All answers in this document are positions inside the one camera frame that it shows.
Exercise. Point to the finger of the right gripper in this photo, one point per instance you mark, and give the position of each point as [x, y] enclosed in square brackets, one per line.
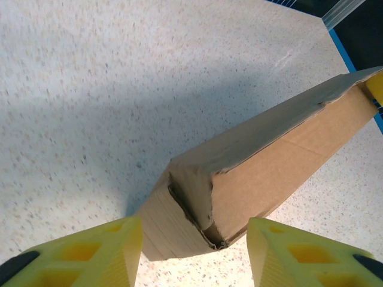
[377, 88]

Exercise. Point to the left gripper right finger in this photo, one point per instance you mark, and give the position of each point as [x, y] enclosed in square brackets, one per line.
[269, 257]

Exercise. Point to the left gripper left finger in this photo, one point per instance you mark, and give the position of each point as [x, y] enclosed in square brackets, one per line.
[119, 254]

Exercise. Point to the brown cardboard box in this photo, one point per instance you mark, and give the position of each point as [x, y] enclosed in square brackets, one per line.
[269, 167]

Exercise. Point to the blue table edge strip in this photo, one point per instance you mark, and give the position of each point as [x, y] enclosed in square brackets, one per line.
[344, 53]

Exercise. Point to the aluminium frame post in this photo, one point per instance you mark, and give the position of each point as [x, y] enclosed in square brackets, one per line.
[341, 12]

